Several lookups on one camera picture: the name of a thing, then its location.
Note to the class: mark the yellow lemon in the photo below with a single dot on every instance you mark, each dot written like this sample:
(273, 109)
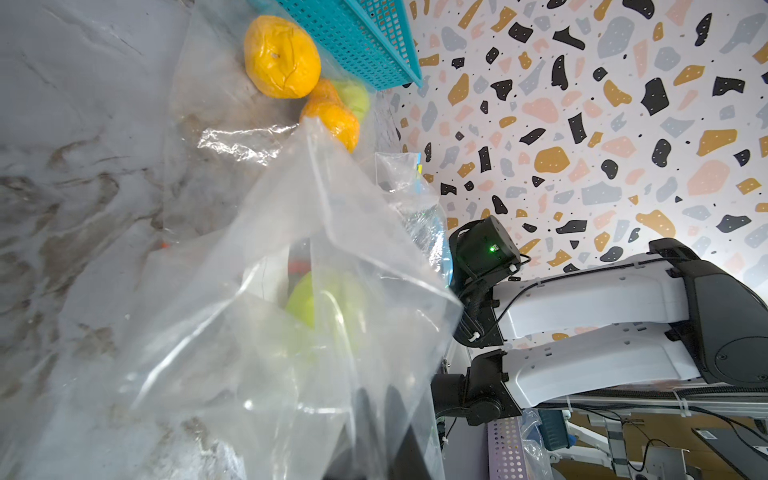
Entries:
(280, 58)

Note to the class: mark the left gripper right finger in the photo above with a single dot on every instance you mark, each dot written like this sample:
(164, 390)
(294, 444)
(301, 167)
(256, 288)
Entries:
(407, 434)

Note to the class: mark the clear red zip-top bag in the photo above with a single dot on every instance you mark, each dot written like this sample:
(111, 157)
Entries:
(240, 171)

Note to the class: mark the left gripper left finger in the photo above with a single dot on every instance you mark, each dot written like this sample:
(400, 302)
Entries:
(359, 453)

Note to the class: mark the clear blue zip-top bag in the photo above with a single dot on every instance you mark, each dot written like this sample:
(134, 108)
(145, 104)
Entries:
(212, 378)

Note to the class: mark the green lime fruit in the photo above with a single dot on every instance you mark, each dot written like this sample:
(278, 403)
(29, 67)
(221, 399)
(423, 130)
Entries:
(355, 97)

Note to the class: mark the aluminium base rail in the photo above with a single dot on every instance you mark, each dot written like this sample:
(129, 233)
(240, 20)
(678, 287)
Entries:
(730, 401)

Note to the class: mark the teal plastic basket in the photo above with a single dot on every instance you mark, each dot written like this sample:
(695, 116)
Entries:
(367, 40)

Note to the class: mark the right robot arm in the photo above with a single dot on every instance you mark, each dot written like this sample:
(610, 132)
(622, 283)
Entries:
(664, 315)

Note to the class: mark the green apple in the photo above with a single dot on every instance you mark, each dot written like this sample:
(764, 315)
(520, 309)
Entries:
(339, 303)

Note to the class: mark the orange fruit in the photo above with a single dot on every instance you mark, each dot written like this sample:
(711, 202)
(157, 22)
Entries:
(325, 104)

